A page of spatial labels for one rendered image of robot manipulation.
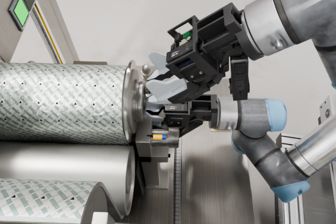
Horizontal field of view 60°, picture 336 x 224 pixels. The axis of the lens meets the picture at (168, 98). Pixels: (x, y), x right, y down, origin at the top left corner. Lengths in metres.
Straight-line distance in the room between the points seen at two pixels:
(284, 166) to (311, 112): 1.47
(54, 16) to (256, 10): 1.23
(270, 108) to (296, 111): 1.47
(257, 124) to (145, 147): 0.26
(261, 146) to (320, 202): 0.99
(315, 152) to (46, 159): 0.53
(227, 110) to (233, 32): 0.29
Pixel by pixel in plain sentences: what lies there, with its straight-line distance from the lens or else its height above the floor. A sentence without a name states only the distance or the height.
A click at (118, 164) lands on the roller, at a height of 1.23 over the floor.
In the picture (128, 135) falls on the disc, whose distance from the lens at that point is 0.49.
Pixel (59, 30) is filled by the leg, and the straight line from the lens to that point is 1.58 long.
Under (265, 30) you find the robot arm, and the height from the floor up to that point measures 1.44.
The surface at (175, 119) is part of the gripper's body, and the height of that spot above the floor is 1.13.
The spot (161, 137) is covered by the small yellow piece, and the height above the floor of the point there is 1.23.
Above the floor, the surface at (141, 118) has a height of 1.25.
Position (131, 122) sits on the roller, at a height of 1.27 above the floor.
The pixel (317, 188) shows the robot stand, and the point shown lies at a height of 0.21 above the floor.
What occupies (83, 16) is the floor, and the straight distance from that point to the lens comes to 2.65.
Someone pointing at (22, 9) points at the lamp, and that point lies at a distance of 0.87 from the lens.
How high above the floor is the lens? 1.69
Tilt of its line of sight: 57 degrees down
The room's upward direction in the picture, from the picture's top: straight up
